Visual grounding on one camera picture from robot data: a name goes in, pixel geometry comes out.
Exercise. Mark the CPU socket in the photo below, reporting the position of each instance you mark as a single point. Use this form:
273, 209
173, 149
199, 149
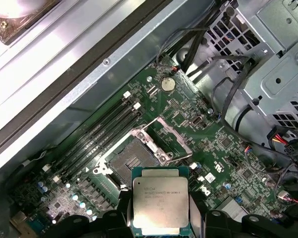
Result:
129, 158

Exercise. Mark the silver metal drive cage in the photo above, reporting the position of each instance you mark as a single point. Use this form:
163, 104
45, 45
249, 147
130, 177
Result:
275, 81

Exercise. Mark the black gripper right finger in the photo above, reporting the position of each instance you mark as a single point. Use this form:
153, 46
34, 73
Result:
238, 228

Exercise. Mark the silver and green CPU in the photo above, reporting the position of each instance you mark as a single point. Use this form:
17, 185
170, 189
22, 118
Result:
160, 198

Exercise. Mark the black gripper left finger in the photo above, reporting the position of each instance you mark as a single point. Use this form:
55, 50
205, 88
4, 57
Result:
99, 228

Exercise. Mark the green motherboard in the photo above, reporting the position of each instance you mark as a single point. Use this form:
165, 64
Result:
201, 124

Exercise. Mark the silver finned heatsink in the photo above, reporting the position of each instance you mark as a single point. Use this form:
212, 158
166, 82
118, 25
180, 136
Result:
234, 209

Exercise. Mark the black and grey PC case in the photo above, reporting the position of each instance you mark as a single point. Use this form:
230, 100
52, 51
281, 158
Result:
101, 81

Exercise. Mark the round coin battery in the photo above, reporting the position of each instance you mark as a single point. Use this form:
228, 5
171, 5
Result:
168, 84

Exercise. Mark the black RAM slot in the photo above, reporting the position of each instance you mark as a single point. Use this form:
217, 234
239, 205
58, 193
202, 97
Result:
101, 148
91, 137
96, 142
87, 132

